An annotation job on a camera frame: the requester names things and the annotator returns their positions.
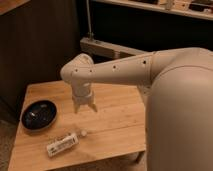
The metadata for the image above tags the metal vertical pole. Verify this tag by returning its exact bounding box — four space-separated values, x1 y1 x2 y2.
86 0 93 41

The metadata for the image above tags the light wooden table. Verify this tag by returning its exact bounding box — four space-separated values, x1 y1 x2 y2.
8 81 145 171

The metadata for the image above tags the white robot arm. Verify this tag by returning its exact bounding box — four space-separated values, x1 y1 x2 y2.
60 48 213 171

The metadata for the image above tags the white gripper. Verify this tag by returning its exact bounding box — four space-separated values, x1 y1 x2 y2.
72 92 98 114

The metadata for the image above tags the wooden shelf with items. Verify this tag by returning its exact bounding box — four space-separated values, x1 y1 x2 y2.
94 0 213 21

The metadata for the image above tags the long grey case black handle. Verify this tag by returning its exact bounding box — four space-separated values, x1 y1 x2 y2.
80 37 144 59

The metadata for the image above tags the black ceramic bowl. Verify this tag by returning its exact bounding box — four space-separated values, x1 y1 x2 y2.
21 100 57 131

